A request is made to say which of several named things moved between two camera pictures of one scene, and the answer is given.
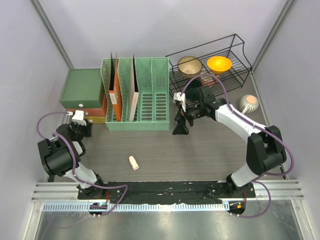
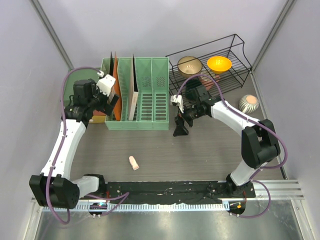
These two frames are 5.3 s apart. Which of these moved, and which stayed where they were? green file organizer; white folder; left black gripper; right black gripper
Moved: left black gripper
Stayed: green file organizer; right black gripper; white folder
